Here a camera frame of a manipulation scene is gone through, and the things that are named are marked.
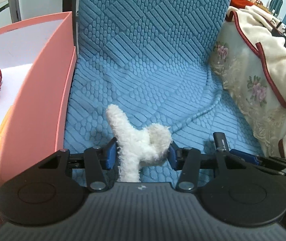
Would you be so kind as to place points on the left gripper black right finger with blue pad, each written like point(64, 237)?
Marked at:
point(190, 160)

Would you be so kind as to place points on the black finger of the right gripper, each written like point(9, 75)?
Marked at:
point(273, 166)

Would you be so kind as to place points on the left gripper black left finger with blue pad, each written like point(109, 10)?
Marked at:
point(94, 161)

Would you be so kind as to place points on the black cylindrical marker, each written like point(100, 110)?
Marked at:
point(220, 141)

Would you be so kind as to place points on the white fluffy hair claw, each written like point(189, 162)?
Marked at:
point(137, 148)

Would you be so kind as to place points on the floral lace cushion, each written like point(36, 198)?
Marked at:
point(242, 76)

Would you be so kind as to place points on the pink cardboard box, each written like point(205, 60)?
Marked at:
point(37, 61)

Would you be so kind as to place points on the cream red-trimmed garment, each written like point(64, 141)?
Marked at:
point(265, 35)

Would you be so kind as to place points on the blue textured sofa cover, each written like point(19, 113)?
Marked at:
point(150, 57)

